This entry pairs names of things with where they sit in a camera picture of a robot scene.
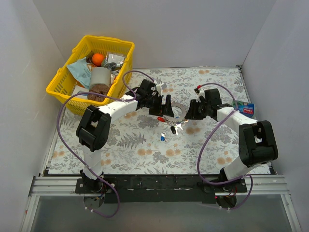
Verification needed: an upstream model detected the red key tag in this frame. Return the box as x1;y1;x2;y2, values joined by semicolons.
157;117;165;122

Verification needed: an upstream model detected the silver key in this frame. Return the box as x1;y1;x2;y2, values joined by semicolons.
174;122;183;135

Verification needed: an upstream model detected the black key tag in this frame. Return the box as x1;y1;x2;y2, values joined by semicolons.
170;126;176;134

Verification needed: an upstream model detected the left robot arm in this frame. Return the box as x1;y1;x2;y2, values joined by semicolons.
76;79;174;193

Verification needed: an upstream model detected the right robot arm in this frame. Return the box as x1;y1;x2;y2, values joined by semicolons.
185;88;278;192

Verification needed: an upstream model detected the floral table mat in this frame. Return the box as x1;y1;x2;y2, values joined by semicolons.
48;67;271;175

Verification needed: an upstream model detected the blue tag with key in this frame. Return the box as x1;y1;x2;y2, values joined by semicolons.
160;132;166;142

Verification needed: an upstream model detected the blue red small box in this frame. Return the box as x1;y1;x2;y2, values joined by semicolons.
236;101;254;118

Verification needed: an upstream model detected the brown round object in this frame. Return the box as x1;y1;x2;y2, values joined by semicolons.
87;84;110;102

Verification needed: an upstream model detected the silver foil packet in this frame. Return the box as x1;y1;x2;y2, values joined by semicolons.
102;52;126;71

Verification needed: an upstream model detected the grey tape roll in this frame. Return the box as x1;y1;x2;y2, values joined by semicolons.
89;67;111;88

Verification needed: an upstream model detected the orange ball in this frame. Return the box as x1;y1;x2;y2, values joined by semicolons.
91;53;105;66

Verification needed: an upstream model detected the white box in basket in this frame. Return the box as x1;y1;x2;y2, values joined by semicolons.
72;86;89;95

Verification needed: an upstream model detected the light blue pouch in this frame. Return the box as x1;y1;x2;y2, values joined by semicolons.
67;58;95;89

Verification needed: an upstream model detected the yellow plastic basket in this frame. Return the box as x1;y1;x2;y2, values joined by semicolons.
46;35;135;115

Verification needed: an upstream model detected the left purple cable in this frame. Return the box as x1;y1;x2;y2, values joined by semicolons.
56;70;156;218

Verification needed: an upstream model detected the purple cable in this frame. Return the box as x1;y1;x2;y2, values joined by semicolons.
197;83;254;210
56;70;156;218

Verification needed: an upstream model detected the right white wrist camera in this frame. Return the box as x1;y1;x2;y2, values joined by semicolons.
194;85;206;102

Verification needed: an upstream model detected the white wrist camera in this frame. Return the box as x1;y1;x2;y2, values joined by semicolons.
155;83;167;96
194;85;206;102

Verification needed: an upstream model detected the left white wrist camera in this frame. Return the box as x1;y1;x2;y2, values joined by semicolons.
155;83;167;96

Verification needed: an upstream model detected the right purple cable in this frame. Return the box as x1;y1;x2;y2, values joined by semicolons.
197;83;254;210

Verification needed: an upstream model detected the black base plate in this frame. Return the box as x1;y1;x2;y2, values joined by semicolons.
75;174;247;204

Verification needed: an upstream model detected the aluminium frame rail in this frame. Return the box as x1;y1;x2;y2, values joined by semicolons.
21;174;301;232

